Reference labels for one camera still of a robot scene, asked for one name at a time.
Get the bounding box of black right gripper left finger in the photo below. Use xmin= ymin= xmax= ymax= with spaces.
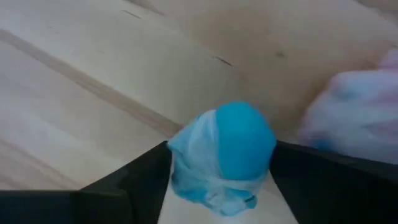
xmin=0 ymin=141 xmax=173 ymax=224

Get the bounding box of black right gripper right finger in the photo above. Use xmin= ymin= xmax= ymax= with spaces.
xmin=269 ymin=141 xmax=398 ymax=224

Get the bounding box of pink wrapper ball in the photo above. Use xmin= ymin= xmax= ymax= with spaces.
xmin=297 ymin=48 xmax=398 ymax=166

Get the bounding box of blue wrapper ball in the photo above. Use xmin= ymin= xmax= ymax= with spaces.
xmin=167 ymin=100 xmax=277 ymax=218

